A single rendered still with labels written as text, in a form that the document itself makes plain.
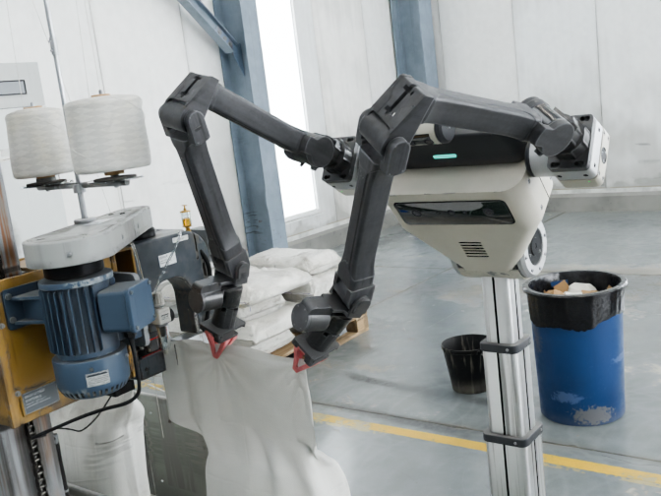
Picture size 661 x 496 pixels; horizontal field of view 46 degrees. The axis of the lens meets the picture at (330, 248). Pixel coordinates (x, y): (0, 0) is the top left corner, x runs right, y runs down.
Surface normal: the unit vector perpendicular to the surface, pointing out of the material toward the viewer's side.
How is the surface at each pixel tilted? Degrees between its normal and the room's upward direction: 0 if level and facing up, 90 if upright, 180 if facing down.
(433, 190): 40
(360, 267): 118
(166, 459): 90
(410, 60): 90
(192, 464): 90
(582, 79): 90
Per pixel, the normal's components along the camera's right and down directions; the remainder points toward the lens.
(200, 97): 0.71, 0.27
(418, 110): 0.47, 0.63
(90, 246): 0.67, 0.05
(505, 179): -0.48, -0.61
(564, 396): -0.63, 0.26
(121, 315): -0.22, 0.20
